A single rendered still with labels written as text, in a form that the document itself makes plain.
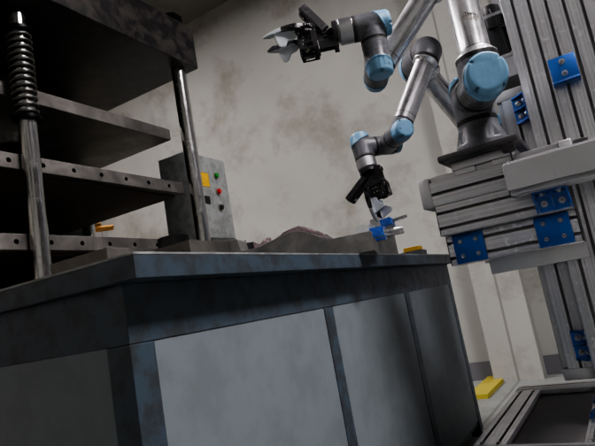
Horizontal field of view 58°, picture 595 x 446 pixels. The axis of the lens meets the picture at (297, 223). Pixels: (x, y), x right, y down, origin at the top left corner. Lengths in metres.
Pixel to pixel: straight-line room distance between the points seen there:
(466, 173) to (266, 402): 0.89
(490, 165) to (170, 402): 1.12
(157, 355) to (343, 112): 3.66
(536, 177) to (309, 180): 3.11
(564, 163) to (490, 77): 0.30
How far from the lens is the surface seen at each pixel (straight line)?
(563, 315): 1.84
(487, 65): 1.57
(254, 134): 4.80
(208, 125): 5.15
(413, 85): 2.08
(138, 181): 2.16
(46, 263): 1.75
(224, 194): 2.67
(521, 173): 1.48
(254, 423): 1.07
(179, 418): 0.91
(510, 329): 3.74
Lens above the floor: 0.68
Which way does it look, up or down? 9 degrees up
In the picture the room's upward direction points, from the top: 10 degrees counter-clockwise
